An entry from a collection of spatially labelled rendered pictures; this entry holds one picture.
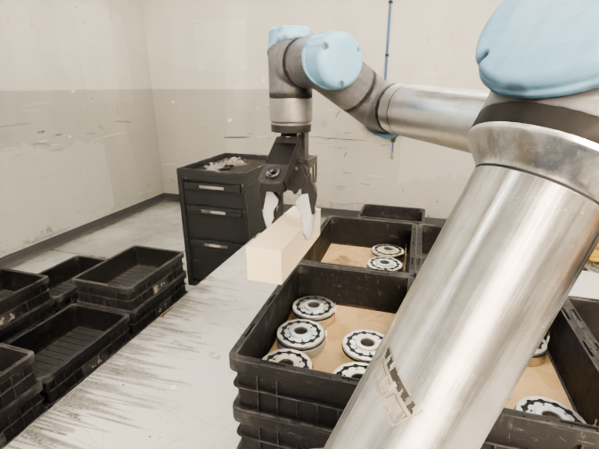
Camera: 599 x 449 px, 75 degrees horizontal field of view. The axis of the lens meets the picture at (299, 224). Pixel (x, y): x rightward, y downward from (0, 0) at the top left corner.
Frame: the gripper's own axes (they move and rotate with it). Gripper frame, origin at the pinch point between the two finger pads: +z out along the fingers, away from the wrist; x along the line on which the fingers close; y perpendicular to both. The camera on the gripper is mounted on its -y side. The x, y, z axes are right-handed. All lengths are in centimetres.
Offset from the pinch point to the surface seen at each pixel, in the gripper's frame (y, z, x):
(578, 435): -16, 17, -46
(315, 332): 3.4, 23.3, -4.8
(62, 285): 70, 71, 150
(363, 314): 18.9, 26.4, -12.5
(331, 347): 3.6, 26.5, -8.2
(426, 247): 62, 24, -26
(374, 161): 335, 45, 27
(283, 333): 1.5, 23.6, 1.7
